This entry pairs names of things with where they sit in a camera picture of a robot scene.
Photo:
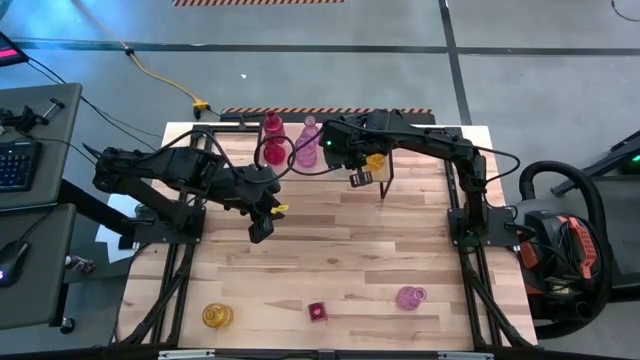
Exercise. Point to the silver metal bracket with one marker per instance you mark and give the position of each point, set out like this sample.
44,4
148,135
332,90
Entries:
187,355
465,356

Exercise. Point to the black equipment stand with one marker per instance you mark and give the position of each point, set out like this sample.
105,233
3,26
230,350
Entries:
620,155

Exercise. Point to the black caster wheel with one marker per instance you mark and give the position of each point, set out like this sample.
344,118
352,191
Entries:
67,326

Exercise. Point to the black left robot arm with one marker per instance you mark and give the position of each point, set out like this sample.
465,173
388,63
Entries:
190,167

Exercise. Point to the black orange shop vacuum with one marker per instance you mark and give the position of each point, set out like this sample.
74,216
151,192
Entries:
582,247

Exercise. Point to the black desk clamp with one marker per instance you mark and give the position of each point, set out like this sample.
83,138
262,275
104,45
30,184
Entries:
27,120

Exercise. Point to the small dark bottle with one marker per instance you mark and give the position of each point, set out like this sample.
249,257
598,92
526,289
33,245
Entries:
80,264

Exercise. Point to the pink twisted glass bottle vase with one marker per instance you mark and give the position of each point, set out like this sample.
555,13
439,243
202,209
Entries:
310,131

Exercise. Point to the black table rig frame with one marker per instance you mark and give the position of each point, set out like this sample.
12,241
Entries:
275,355

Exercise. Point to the grey desk top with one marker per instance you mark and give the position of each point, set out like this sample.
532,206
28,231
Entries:
40,290
60,150

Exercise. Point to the black keyboard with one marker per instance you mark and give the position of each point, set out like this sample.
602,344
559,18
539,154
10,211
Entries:
17,165

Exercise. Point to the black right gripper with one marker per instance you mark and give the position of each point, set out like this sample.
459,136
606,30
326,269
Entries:
345,145

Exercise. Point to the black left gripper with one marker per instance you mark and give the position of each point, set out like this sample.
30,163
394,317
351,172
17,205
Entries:
255,192

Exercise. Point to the pink ribbed glass vase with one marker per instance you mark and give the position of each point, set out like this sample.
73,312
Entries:
409,298
306,156

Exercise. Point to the white paper sheet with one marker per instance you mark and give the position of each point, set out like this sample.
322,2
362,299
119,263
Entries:
112,235

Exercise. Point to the red flared square glass vase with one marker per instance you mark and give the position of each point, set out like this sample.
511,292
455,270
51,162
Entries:
317,311

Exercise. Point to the red ribbed cylinder glass vase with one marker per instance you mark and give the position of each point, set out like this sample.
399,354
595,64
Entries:
274,152

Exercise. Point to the dark red glass vase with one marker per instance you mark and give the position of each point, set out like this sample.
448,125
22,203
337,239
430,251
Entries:
273,123

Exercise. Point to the black computer mouse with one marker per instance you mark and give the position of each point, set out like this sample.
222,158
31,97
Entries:
12,260

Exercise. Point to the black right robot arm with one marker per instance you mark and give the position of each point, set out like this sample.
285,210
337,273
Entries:
440,142

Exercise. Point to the yellow ribbed glass vase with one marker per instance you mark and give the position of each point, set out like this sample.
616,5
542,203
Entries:
376,167

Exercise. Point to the small black monitor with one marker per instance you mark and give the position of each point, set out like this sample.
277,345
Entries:
10,50

